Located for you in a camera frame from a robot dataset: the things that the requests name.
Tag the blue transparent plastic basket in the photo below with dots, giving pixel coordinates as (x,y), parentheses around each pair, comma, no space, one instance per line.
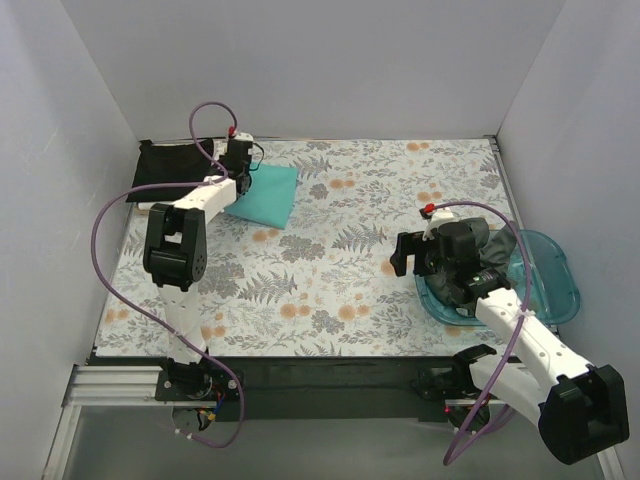
(555,297)

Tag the folded black t shirt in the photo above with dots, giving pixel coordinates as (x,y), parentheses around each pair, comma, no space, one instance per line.
(170,167)

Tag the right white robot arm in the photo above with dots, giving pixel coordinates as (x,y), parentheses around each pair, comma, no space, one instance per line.
(463,269)

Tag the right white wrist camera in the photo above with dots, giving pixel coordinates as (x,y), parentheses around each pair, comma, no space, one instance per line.
(435,217)

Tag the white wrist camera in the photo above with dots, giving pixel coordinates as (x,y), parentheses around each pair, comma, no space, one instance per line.
(237,135)
(435,217)

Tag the folded white t shirt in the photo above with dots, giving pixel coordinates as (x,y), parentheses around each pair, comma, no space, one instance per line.
(145,206)

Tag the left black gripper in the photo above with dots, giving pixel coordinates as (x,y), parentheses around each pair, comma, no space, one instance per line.
(238,155)

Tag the teal t shirt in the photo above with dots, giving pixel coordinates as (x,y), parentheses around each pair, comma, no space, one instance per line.
(270,199)

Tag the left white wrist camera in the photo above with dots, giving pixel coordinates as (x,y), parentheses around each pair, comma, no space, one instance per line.
(237,135)

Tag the dark grey t shirt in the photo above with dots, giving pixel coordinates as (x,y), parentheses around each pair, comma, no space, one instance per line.
(480,250)

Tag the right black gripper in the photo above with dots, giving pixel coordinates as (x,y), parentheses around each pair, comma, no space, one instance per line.
(413,254)

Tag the floral table cloth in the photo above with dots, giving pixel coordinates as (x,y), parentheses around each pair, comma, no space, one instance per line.
(323,285)

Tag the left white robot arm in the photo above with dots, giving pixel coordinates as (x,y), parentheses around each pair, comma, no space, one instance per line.
(175,256)

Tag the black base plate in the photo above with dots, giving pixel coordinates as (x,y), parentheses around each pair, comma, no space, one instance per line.
(300,388)

